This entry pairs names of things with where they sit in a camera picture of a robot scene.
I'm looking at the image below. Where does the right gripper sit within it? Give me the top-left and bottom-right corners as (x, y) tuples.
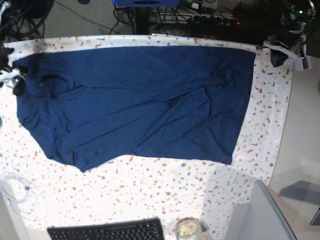
(0, 47), (25, 97)

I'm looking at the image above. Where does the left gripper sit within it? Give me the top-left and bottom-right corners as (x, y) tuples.
(270, 29), (304, 67)

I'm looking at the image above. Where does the navy blue t-shirt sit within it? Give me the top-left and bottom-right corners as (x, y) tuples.
(13, 46), (256, 172)

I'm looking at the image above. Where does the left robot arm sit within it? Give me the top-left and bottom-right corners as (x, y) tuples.
(263, 0), (317, 71)

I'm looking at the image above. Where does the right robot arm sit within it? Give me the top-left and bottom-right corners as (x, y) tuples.
(0, 0), (54, 97)

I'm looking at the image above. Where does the blue box with oval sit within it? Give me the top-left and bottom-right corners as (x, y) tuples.
(111, 0), (185, 7)

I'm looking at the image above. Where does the terrazzo pattern table cover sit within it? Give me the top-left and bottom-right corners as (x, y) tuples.
(0, 34), (294, 240)

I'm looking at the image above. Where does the grey laptop computer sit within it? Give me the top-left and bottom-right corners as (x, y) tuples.
(225, 180), (297, 240)

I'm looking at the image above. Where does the clear glass jar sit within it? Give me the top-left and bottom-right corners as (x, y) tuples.
(175, 217), (203, 240)

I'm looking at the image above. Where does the black computer keyboard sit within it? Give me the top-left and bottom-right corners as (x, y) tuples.
(47, 218), (165, 240)

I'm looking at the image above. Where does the black wire rack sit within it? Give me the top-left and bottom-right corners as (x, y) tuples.
(149, 7), (240, 25)

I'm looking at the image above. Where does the coiled white cable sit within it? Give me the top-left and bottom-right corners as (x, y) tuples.
(0, 172), (49, 222)

